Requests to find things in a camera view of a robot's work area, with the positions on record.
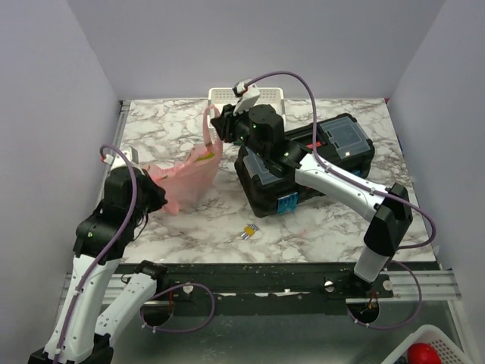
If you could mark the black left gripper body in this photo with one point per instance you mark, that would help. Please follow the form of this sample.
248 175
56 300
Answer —
153 199

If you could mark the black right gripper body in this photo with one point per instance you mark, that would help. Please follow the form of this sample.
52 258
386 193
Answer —
235 127

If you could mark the pink plastic bag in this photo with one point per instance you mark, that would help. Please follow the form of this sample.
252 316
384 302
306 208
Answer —
188 181

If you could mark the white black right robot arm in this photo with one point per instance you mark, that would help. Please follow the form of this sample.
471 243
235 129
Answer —
387 209

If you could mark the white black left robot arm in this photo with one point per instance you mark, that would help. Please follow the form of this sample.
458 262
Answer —
84 332

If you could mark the white perforated plastic basket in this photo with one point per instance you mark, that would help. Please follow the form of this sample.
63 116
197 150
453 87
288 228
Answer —
221 96

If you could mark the black toolbox clear lids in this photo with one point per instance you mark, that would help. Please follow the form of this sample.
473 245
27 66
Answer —
340 140

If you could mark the white basket bottom right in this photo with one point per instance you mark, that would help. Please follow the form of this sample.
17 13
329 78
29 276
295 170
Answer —
446 349

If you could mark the red ball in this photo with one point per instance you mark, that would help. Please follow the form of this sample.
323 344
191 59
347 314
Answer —
422 353

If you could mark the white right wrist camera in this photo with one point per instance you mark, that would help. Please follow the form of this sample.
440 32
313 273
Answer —
247 93

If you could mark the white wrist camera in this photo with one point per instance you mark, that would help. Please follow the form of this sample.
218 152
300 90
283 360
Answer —
247 93
116 161

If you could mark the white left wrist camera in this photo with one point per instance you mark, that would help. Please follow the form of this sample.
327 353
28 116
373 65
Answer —
116 161

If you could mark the aluminium rail left edge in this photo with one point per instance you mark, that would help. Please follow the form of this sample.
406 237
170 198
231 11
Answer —
118 135

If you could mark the aluminium rail front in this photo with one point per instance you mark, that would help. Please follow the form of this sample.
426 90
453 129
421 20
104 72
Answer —
435 286

